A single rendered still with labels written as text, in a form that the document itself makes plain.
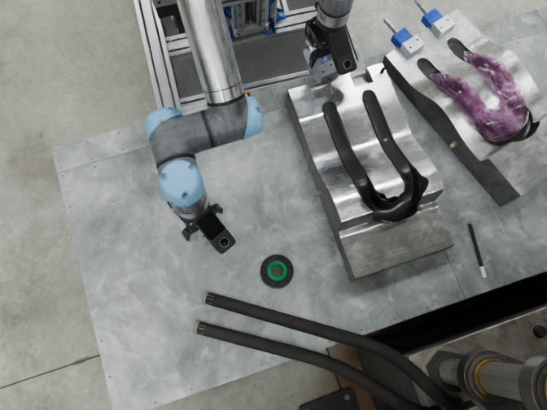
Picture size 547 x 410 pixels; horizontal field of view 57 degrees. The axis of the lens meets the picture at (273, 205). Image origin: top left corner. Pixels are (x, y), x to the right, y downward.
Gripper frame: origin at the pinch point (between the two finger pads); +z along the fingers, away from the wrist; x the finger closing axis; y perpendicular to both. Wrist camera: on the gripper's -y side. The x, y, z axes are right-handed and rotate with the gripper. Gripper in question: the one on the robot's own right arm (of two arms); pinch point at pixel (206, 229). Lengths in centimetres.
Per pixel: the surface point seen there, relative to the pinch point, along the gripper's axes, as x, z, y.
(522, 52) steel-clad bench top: -100, 5, -18
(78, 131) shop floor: 9, 85, 89
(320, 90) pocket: -45.7, -1.7, 8.7
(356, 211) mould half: -28.3, -8.7, -21.3
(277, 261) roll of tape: -8.1, 1.1, -17.2
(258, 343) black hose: 8.1, -0.9, -28.6
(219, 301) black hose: 8.7, 0.9, -15.2
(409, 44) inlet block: -72, -4, 3
